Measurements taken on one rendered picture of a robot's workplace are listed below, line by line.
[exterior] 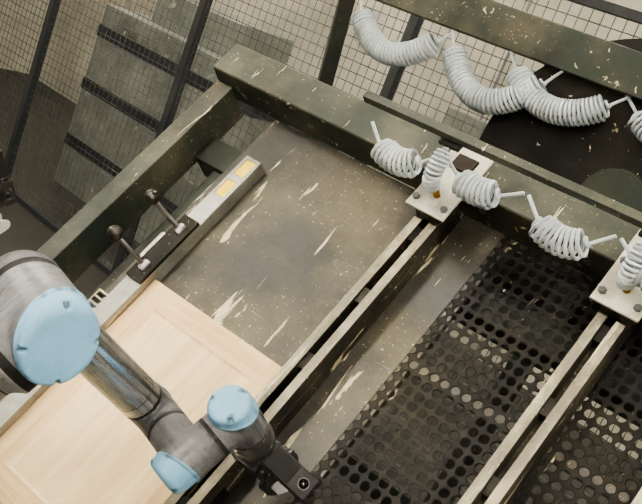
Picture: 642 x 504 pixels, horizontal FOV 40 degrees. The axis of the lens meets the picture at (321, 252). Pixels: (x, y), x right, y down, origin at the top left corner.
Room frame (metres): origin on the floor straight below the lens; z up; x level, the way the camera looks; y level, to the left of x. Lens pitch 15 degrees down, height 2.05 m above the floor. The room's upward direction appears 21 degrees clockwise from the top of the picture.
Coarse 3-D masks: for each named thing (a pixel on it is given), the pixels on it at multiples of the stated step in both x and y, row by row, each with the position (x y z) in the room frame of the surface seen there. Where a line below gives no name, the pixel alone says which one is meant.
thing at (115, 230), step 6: (108, 228) 1.89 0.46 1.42; (114, 228) 1.89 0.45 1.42; (120, 228) 1.90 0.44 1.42; (108, 234) 1.88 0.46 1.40; (114, 234) 1.88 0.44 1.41; (120, 234) 1.89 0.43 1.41; (114, 240) 1.89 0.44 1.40; (120, 240) 1.90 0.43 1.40; (126, 246) 1.91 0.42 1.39; (132, 252) 1.92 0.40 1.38; (138, 258) 1.92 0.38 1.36; (144, 264) 1.92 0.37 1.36; (150, 264) 1.93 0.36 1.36; (144, 270) 1.92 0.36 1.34
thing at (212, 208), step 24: (240, 192) 2.10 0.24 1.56; (192, 216) 2.04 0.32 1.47; (216, 216) 2.05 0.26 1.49; (192, 240) 2.01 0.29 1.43; (168, 264) 1.96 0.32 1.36; (120, 288) 1.91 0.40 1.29; (144, 288) 1.92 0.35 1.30; (96, 312) 1.86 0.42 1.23; (120, 312) 1.88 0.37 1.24; (0, 408) 1.71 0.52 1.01; (24, 408) 1.71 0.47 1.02; (0, 432) 1.68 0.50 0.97
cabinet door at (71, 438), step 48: (144, 336) 1.83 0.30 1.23; (192, 336) 1.81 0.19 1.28; (192, 384) 1.72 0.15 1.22; (240, 384) 1.71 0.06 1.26; (48, 432) 1.68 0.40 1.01; (96, 432) 1.66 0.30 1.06; (0, 480) 1.60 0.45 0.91; (48, 480) 1.59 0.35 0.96; (96, 480) 1.58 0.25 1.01; (144, 480) 1.57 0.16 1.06
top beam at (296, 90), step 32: (224, 64) 2.33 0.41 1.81; (256, 64) 2.31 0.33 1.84; (256, 96) 2.28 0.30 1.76; (288, 96) 2.21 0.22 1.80; (320, 96) 2.19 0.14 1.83; (352, 96) 2.17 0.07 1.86; (320, 128) 2.17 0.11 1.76; (352, 128) 2.09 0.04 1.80; (384, 128) 2.08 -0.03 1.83; (416, 128) 2.06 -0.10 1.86; (512, 192) 1.89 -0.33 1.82; (544, 192) 1.88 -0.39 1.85; (512, 224) 1.88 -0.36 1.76; (576, 224) 1.80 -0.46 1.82; (608, 224) 1.80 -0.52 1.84; (576, 256) 1.80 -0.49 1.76; (608, 256) 1.74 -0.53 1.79
